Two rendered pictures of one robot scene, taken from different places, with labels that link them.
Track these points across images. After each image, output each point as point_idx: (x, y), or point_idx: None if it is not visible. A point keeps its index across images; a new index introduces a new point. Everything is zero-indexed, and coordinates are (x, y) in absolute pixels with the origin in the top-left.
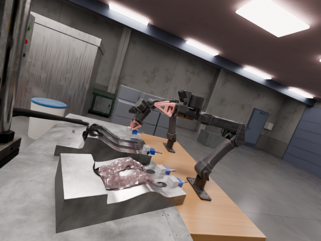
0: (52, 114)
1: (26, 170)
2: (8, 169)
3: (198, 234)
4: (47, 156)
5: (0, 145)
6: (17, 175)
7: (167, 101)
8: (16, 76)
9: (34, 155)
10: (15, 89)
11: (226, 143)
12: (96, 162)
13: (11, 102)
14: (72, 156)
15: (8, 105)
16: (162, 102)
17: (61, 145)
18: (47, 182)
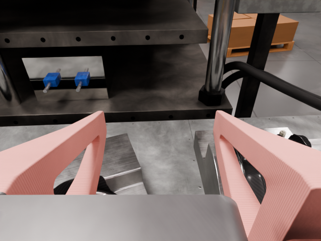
0: (291, 87)
1: (141, 137)
2: (139, 126)
3: None
4: (186, 141)
5: (196, 105)
6: (129, 135)
7: (286, 170)
8: (222, 6)
9: (183, 131)
10: (222, 30)
11: None
12: (144, 191)
13: (216, 49)
14: (120, 146)
15: (212, 54)
16: (242, 140)
17: (198, 136)
18: None
